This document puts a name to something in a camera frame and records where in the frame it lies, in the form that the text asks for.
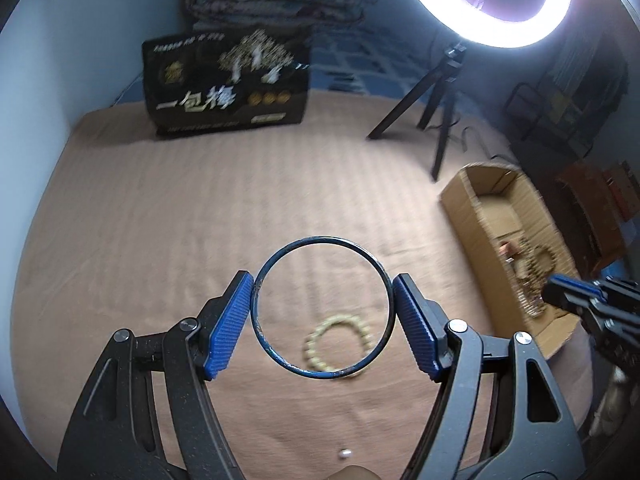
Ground black printed box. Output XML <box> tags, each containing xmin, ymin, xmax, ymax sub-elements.
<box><xmin>141</xmin><ymin>27</ymin><xmax>313</xmax><ymax>137</ymax></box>

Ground white ring light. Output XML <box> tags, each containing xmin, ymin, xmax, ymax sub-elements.
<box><xmin>396</xmin><ymin>0</ymin><xmax>573</xmax><ymax>50</ymax></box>

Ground black tripod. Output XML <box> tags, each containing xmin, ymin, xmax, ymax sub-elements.
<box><xmin>367</xmin><ymin>42</ymin><xmax>471</xmax><ymax>182</ymax></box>

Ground blue patterned bedsheet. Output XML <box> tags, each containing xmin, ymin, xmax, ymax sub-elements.
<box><xmin>107</xmin><ymin>20</ymin><xmax>506</xmax><ymax>111</ymax></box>

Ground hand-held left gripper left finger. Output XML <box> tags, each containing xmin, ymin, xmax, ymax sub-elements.
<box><xmin>57</xmin><ymin>270</ymin><xmax>256</xmax><ymax>480</ymax></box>

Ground beige blanket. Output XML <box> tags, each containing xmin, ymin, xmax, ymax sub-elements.
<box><xmin>17</xmin><ymin>87</ymin><xmax>601</xmax><ymax>480</ymax></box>

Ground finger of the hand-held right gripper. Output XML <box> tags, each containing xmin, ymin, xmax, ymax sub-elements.
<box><xmin>542</xmin><ymin>274</ymin><xmax>608</xmax><ymax>318</ymax></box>

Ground cardboard box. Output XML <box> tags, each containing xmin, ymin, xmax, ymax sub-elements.
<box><xmin>440</xmin><ymin>161</ymin><xmax>593</xmax><ymax>360</ymax></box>

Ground brown bead necklace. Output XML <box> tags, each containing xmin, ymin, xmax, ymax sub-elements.
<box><xmin>510</xmin><ymin>237</ymin><xmax>558</xmax><ymax>318</ymax></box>

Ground orange cloth covered table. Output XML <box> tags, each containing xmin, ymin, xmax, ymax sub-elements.
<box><xmin>555</xmin><ymin>160</ymin><xmax>640</xmax><ymax>261</ymax></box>

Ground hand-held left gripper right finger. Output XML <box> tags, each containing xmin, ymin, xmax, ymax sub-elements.
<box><xmin>392</xmin><ymin>272</ymin><xmax>583</xmax><ymax>480</ymax></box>

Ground cream bead bracelet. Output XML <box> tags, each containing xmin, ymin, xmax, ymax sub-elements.
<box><xmin>302</xmin><ymin>312</ymin><xmax>376</xmax><ymax>380</ymax></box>

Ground black clothes rack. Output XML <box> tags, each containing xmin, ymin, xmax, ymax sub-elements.
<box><xmin>502</xmin><ymin>0</ymin><xmax>631</xmax><ymax>156</ymax></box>

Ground dark green bangle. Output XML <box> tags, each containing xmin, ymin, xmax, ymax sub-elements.
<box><xmin>251</xmin><ymin>235</ymin><xmax>398</xmax><ymax>380</ymax></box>

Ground dark hanging clothes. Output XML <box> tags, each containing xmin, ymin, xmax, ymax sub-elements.
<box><xmin>545</xmin><ymin>25</ymin><xmax>628</xmax><ymax>151</ymax></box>

